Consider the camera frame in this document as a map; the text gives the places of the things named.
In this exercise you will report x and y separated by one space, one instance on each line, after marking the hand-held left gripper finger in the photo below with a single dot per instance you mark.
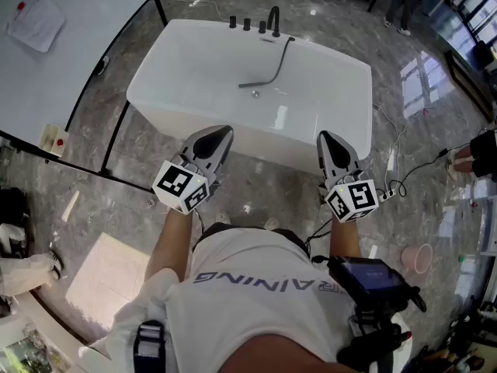
192 140
223 152

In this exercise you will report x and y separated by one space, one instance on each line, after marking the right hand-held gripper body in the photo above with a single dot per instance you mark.
353 200

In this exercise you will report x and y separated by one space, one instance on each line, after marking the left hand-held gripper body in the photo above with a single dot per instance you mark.
180 187

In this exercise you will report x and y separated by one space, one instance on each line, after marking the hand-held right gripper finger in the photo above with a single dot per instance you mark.
352 157
322 154

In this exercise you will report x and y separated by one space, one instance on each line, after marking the person's right forearm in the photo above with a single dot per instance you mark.
343 239

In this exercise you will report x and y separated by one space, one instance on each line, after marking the person's left forearm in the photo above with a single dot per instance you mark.
171 247

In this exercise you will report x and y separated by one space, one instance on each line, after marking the white bathtub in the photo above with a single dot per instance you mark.
194 72

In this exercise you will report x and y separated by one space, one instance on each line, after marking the white power strip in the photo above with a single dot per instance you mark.
384 196

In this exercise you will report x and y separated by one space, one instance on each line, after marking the person's left shoe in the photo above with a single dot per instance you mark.
223 218

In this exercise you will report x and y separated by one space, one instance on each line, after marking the person's shoe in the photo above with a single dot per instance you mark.
272 222
223 218

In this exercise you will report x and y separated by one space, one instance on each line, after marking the person's black shorts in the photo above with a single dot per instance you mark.
291 236

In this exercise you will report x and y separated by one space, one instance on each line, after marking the person's right shoe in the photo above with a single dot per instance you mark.
272 222

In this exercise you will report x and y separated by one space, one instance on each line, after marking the pink bucket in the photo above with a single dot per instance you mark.
417 259

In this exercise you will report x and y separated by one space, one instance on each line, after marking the black faucet knob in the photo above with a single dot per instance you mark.
247 24
262 26
233 21

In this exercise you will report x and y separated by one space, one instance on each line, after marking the dark wooden low cabinet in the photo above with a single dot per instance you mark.
466 80

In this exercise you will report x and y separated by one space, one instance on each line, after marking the person's white T-shirt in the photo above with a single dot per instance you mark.
252 305

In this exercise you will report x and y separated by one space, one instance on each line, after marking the white box with red button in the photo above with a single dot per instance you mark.
50 138

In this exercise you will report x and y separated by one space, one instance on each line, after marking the black curved faucet spout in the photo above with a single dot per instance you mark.
277 21

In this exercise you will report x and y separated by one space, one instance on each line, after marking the black bin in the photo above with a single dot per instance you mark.
481 54

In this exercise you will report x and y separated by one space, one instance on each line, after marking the black bag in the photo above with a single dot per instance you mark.
13 208

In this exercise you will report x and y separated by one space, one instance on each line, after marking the person's chin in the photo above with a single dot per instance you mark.
279 356

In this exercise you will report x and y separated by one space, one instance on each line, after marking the white paper sheet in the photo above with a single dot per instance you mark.
35 25

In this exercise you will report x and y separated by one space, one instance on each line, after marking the red round magnet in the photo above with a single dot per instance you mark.
21 5

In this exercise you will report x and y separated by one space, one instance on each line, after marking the white board with black frame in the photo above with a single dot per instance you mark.
58 72

